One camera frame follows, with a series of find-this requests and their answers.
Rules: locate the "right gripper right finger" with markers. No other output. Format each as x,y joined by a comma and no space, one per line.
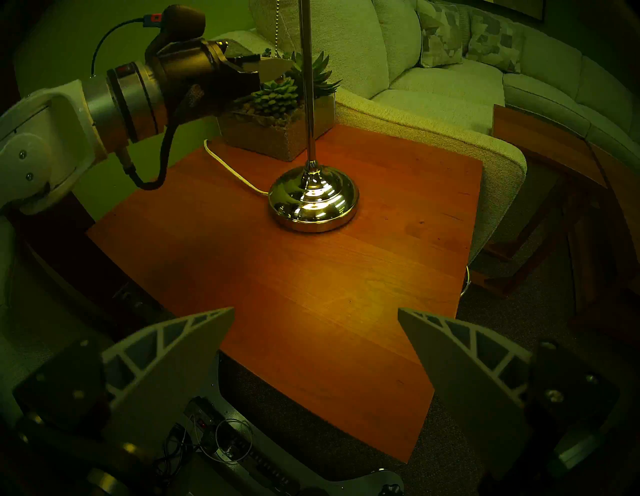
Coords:
465,370

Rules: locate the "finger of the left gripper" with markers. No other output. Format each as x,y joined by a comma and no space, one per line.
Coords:
242,57
272,69

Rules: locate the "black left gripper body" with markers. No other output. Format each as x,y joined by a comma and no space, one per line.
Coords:
200,80

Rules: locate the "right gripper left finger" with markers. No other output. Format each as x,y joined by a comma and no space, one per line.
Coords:
170,370

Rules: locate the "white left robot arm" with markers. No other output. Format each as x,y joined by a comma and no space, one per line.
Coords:
40,140

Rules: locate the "chrome lamp with white shade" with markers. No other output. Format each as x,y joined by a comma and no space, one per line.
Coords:
312,200

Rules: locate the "succulent planter box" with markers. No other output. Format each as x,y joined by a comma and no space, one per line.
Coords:
280,135

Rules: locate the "robot mobile base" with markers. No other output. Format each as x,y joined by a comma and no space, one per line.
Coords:
260,450

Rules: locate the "cherry wood end table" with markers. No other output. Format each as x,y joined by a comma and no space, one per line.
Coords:
300,300

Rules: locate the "cream sectional sofa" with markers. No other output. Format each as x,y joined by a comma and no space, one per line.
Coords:
440,95

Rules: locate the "small patchwork throw pillow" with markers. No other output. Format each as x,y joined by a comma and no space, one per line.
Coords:
440,32

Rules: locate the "striped beige throw pillow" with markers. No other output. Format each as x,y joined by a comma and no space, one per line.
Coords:
464,25

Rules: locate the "large patchwork throw pillow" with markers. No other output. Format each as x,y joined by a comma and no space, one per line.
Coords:
495,42

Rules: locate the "cherry wood coffee table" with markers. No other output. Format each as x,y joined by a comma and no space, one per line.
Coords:
620,200

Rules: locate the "narrow cherry side table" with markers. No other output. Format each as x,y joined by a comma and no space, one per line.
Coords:
540,135

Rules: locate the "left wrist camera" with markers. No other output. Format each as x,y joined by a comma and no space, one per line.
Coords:
177,25

